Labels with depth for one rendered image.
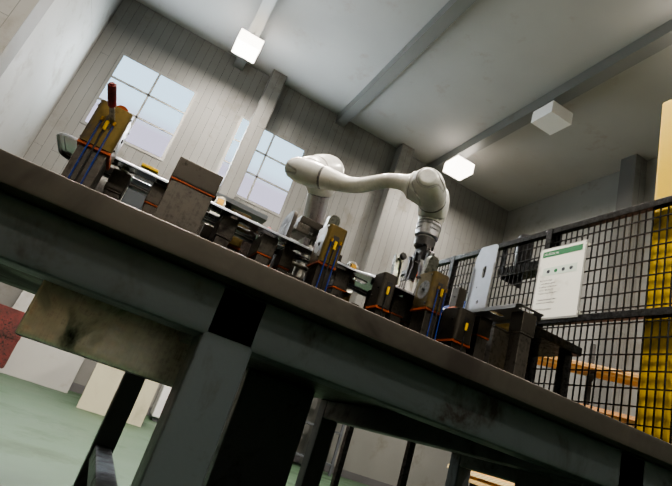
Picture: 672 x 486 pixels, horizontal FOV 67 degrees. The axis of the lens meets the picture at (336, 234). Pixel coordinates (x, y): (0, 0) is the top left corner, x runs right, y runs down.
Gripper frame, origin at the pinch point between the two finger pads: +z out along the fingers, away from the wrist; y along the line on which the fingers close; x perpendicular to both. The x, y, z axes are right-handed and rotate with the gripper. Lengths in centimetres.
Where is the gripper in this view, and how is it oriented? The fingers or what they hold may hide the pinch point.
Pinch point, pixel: (412, 290)
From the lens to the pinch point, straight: 179.6
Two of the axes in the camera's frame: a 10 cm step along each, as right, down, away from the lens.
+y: 4.3, -2.2, -8.8
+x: 8.5, 4.1, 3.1
